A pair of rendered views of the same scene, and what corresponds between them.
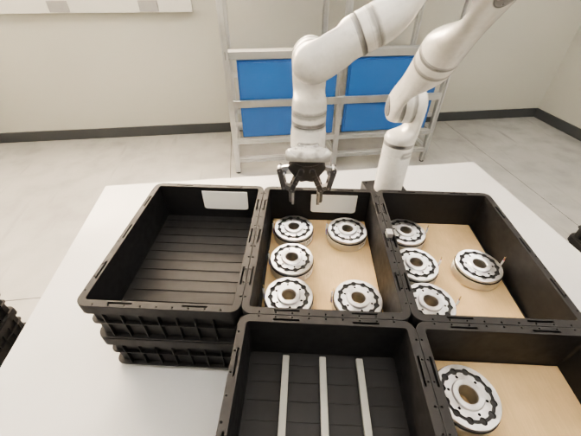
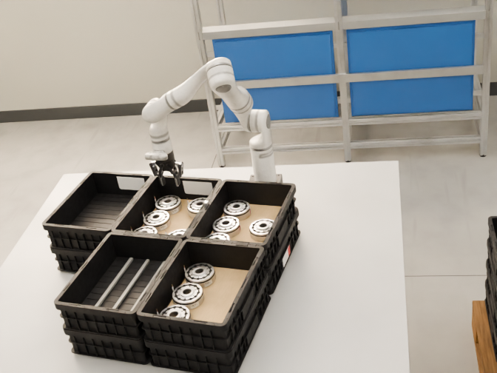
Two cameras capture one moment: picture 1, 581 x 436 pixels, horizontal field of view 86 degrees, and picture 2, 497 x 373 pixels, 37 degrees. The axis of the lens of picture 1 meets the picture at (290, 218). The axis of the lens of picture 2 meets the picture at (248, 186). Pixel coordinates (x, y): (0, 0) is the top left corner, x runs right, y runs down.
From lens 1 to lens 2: 2.22 m
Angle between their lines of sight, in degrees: 19
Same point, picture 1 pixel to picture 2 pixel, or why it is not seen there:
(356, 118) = (369, 100)
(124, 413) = (57, 289)
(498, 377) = (228, 273)
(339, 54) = (160, 111)
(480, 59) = not seen: outside the picture
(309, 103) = (153, 130)
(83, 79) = (58, 50)
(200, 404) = not seen: hidden behind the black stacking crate
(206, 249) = (113, 213)
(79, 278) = (40, 232)
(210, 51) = (203, 12)
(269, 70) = (249, 48)
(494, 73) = not seen: outside the picture
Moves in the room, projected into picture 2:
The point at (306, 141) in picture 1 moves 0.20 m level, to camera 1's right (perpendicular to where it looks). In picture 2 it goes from (157, 149) to (206, 150)
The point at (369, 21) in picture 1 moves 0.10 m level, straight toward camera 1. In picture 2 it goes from (170, 98) to (154, 110)
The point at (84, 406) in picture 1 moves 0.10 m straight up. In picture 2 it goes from (38, 285) to (31, 264)
